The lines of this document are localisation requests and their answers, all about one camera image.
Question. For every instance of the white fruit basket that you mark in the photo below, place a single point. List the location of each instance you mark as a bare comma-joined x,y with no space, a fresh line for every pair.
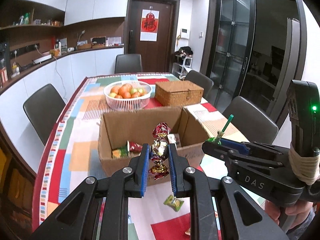
127,95

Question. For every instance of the beige fortune cookie packet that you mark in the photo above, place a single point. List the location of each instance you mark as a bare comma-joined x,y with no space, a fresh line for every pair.
188,232

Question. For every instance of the wicker basket box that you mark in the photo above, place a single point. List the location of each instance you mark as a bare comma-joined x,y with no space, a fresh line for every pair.
178,93

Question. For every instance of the dark chair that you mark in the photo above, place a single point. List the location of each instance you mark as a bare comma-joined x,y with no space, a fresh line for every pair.
252,122
43,109
200,80

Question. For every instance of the red heart snack packet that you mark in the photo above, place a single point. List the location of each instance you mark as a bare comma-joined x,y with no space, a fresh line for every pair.
134,147

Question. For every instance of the dark chair right far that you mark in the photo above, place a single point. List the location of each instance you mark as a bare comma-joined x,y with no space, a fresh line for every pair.
200,80

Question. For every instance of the dark wooden door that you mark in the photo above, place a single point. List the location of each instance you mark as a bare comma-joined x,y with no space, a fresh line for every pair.
156,56

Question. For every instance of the light green candy packet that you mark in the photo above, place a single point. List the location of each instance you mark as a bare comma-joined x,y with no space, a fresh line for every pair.
174,203

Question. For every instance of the long pink toy candy packet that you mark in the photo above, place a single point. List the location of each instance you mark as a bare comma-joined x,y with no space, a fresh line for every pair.
174,139

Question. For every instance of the dark chair left side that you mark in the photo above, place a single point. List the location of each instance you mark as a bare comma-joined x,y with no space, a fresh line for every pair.
43,109

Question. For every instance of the red fu door poster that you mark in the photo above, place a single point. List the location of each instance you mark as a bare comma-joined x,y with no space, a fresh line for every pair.
149,25

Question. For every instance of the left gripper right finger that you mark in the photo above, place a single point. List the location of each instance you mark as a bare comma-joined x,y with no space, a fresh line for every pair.
219,208

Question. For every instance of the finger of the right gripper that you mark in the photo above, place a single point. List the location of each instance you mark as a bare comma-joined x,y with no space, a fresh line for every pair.
224,153
239,146

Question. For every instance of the dark chair right near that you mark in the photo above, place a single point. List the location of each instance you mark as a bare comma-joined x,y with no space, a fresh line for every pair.
252,122

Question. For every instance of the dark chair far end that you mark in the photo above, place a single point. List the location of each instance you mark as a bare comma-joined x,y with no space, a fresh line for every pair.
128,63

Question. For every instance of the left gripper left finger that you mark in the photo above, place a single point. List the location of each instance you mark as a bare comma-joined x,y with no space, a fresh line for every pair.
98,208

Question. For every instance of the green cracker packet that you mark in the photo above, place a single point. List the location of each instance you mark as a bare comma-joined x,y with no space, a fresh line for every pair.
120,153

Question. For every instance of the green stick lollipop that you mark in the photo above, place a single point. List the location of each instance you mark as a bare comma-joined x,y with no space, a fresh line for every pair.
220,133

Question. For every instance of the wall intercom panel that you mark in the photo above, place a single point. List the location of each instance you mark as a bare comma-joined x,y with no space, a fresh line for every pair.
184,34

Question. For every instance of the foil chocolate candy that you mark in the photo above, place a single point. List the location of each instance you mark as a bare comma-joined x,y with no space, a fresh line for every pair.
159,151

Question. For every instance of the right hand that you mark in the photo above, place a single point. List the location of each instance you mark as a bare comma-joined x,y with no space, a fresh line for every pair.
300,210

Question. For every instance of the black glass sliding door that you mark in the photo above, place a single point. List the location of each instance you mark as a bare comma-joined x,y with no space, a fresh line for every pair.
230,50

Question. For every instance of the white shoe rack with items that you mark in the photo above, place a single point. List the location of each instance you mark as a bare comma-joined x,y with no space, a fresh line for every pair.
182,60

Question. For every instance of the cardboard box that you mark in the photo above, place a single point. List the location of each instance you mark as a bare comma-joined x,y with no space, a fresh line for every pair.
117,128

